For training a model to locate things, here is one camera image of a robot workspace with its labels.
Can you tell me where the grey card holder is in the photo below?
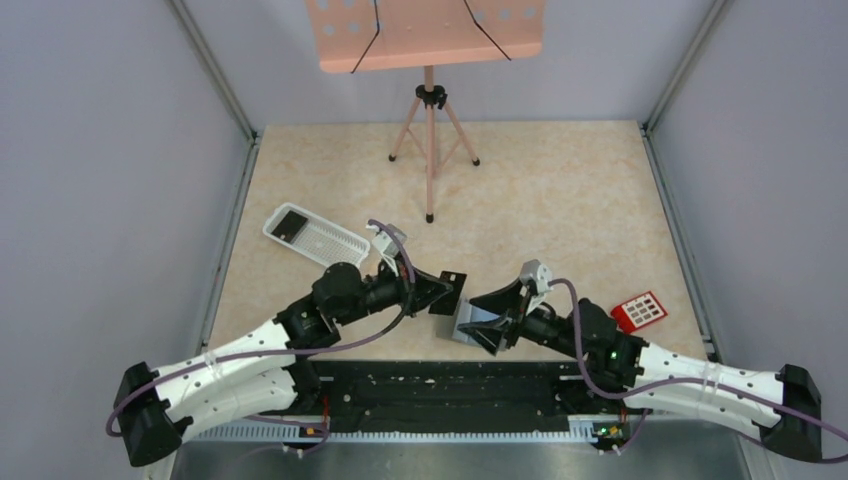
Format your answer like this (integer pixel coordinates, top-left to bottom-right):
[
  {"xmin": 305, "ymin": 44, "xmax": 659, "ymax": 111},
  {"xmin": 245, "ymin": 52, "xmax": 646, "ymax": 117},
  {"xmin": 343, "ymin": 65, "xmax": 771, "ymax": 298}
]
[{"xmin": 435, "ymin": 296, "xmax": 499, "ymax": 348}]

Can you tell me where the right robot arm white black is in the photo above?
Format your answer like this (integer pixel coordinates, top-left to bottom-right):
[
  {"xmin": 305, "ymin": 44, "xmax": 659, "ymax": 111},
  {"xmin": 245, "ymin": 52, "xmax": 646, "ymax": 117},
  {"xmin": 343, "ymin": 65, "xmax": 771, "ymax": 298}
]
[{"xmin": 456, "ymin": 280, "xmax": 824, "ymax": 463}]

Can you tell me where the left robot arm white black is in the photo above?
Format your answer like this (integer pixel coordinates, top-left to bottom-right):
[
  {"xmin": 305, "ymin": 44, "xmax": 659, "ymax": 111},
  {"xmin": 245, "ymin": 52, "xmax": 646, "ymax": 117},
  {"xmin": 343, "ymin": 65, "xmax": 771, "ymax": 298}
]
[{"xmin": 105, "ymin": 262, "xmax": 455, "ymax": 467}]

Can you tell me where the black card in basket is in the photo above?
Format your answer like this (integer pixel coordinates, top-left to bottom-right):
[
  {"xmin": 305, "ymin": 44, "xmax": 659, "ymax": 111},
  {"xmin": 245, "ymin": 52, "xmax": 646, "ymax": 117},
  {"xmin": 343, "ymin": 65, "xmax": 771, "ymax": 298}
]
[{"xmin": 272, "ymin": 210, "xmax": 309, "ymax": 243}]

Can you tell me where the white plastic basket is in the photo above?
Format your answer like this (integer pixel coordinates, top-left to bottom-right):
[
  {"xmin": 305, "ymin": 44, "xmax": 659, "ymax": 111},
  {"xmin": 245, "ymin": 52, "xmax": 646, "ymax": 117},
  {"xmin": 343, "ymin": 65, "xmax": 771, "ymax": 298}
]
[{"xmin": 262, "ymin": 202, "xmax": 370, "ymax": 267}]

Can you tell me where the red plastic basket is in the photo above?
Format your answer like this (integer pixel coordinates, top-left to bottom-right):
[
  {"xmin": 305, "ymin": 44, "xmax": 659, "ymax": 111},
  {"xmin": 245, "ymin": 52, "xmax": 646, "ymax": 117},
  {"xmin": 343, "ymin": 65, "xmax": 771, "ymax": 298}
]
[{"xmin": 610, "ymin": 291, "xmax": 668, "ymax": 333}]

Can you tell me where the pink music stand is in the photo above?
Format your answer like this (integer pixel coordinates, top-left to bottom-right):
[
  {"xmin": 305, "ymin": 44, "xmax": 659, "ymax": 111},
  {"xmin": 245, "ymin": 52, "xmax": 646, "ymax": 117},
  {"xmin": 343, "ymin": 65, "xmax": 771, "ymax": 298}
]
[{"xmin": 305, "ymin": 0, "xmax": 547, "ymax": 223}]

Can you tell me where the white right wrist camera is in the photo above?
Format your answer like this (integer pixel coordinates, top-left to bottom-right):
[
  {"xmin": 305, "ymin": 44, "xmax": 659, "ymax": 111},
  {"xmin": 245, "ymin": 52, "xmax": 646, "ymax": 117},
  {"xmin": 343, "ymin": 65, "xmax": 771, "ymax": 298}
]
[{"xmin": 518, "ymin": 259, "xmax": 553, "ymax": 296}]

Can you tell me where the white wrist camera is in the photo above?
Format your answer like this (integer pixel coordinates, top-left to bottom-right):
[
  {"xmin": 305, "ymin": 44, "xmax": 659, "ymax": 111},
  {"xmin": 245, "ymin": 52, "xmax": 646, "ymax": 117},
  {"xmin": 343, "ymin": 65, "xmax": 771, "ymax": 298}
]
[
  {"xmin": 518, "ymin": 259, "xmax": 553, "ymax": 296},
  {"xmin": 366, "ymin": 219, "xmax": 407, "ymax": 275}
]

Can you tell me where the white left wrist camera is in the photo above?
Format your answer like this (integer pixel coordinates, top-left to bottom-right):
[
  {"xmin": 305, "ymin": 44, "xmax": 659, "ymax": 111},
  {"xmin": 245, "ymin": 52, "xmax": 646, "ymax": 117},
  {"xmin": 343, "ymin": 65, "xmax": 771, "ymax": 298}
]
[{"xmin": 366, "ymin": 219, "xmax": 407, "ymax": 275}]

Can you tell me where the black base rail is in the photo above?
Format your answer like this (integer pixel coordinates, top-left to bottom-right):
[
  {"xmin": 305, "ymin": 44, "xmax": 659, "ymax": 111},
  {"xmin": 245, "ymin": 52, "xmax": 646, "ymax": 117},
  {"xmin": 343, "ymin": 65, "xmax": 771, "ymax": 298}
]
[{"xmin": 291, "ymin": 358, "xmax": 654, "ymax": 439}]

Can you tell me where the aluminium frame rail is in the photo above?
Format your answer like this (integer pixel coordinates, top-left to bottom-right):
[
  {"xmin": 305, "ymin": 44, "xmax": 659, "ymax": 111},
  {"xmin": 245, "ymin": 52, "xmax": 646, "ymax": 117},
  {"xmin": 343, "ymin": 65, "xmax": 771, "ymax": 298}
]
[{"xmin": 192, "ymin": 374, "xmax": 763, "ymax": 445}]

